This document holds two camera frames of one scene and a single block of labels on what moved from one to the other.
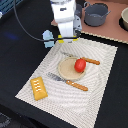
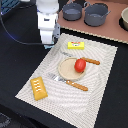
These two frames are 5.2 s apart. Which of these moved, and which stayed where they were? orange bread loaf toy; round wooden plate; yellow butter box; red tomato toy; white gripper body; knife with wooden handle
Moved: yellow butter box; white gripper body
Stayed: round wooden plate; orange bread loaf toy; knife with wooden handle; red tomato toy
